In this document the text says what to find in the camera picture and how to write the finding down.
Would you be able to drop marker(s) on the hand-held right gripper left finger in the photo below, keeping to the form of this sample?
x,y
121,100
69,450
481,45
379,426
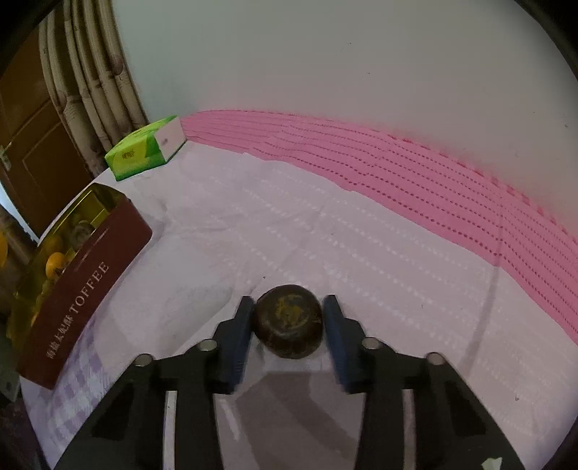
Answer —
x,y
235,352

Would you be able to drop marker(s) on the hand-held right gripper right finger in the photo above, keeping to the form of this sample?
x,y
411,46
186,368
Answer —
x,y
343,357

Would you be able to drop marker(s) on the dark brown mangosteen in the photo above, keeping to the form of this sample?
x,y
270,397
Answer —
x,y
286,321
79,233

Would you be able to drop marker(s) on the red tin with gold inside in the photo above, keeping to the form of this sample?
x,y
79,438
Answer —
x,y
86,293

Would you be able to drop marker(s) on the orange mandarin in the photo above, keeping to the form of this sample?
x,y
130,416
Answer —
x,y
56,264

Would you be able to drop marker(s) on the purple checked tablecloth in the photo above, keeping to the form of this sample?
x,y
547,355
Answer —
x,y
316,235

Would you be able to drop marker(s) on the pink foam mat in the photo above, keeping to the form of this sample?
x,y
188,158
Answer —
x,y
406,171

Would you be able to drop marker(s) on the green tissue pack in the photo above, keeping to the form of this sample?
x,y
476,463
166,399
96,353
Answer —
x,y
135,153

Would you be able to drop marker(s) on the brown wooden door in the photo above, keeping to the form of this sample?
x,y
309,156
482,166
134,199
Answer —
x,y
31,135

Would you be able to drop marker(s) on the beige patterned curtain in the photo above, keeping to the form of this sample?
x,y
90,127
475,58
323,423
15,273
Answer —
x,y
90,81

